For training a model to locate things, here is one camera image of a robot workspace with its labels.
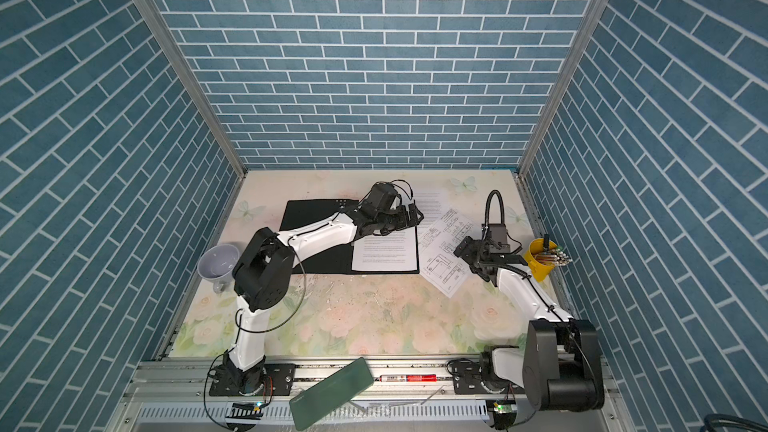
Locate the technical drawing paper sheet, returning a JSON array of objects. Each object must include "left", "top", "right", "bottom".
[{"left": 418, "top": 208, "right": 480, "bottom": 298}]

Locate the green board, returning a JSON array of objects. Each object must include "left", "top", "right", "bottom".
[{"left": 289, "top": 357, "right": 375, "bottom": 431}]

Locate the text printed paper sheet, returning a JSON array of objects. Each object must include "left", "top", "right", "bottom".
[{"left": 351, "top": 228, "right": 419, "bottom": 274}]

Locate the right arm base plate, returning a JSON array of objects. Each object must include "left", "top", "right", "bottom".
[{"left": 446, "top": 358, "right": 510, "bottom": 395}]

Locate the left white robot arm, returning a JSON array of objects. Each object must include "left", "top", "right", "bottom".
[{"left": 222, "top": 179, "right": 424, "bottom": 395}]

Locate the aluminium corner frame post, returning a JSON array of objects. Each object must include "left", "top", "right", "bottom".
[{"left": 518, "top": 0, "right": 609, "bottom": 177}]

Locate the aluminium front rail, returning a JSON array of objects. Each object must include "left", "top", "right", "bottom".
[{"left": 135, "top": 348, "right": 608, "bottom": 411}]

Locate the yellow pen cup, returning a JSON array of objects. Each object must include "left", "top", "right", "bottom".
[{"left": 523, "top": 238, "right": 559, "bottom": 282}]

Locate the grey ceramic mug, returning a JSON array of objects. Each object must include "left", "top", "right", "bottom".
[{"left": 197, "top": 243, "right": 241, "bottom": 294}]

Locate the left aluminium frame post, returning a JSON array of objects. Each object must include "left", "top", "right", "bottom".
[{"left": 132, "top": 0, "right": 247, "bottom": 179}]

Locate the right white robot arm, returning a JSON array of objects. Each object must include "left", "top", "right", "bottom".
[{"left": 454, "top": 223, "right": 605, "bottom": 412}]

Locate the red marker pen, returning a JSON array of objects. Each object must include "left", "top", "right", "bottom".
[{"left": 377, "top": 374, "right": 438, "bottom": 383}]

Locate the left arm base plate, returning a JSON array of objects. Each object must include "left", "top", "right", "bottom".
[{"left": 207, "top": 363, "right": 297, "bottom": 398}]

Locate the orange black file folder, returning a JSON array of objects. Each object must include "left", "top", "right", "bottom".
[{"left": 278, "top": 197, "right": 421, "bottom": 276}]

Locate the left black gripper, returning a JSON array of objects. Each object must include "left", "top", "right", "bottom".
[{"left": 374, "top": 201, "right": 426, "bottom": 234}]

